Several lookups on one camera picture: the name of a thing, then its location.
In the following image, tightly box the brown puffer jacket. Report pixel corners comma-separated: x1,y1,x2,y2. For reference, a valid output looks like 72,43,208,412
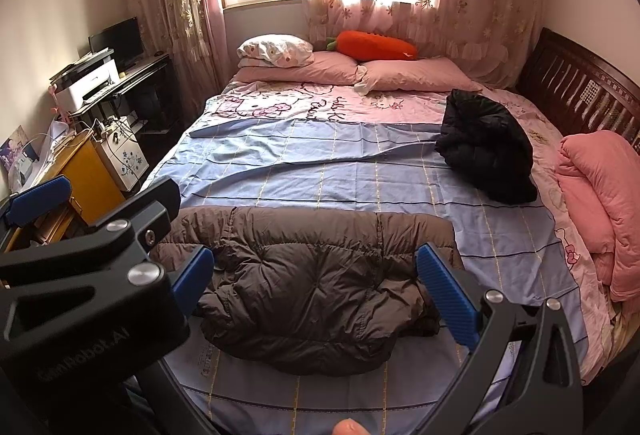
151,207,462,377

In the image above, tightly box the fingertip at bottom edge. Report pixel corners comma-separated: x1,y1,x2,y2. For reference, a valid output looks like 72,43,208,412
332,419,370,435

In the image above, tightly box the wooden bedside cabinet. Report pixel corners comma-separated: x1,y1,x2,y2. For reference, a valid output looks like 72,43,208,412
1,131,125,252

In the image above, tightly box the white floral box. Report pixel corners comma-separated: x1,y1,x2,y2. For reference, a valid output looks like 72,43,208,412
96,118,149,192

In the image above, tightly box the white printer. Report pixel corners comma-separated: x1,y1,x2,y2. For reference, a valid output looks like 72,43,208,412
50,47,119,114

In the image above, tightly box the blue checked bed sheet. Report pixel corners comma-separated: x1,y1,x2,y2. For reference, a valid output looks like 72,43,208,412
152,118,589,434

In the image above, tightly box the black desk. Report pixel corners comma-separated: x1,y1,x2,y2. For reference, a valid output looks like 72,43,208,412
70,53,184,166

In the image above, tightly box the pink bed cover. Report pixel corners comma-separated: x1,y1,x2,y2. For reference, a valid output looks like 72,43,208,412
192,82,614,381

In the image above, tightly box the black computer monitor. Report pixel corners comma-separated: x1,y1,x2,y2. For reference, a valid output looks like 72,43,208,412
88,17,144,71

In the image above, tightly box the pink folded quilt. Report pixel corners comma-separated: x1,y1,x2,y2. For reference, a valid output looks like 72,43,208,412
555,130,639,306

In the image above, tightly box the white floral pillow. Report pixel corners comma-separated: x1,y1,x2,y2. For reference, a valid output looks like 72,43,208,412
236,34,314,68

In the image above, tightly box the pink pillow left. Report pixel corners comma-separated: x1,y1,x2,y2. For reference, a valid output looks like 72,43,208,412
234,51,367,85

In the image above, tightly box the pink pillow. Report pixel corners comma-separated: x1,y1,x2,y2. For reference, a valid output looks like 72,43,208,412
234,51,367,85
354,57,483,95

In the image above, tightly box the black folded jacket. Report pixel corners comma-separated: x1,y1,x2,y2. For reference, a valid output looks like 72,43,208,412
435,88,538,206

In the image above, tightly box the orange carrot plush pillow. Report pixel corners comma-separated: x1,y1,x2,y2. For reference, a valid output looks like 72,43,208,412
326,30,419,62

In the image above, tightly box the dark wooden headboard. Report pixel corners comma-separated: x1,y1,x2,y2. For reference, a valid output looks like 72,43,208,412
515,28,640,150

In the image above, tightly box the pink pillow right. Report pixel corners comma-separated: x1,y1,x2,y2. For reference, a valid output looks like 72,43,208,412
354,57,483,95

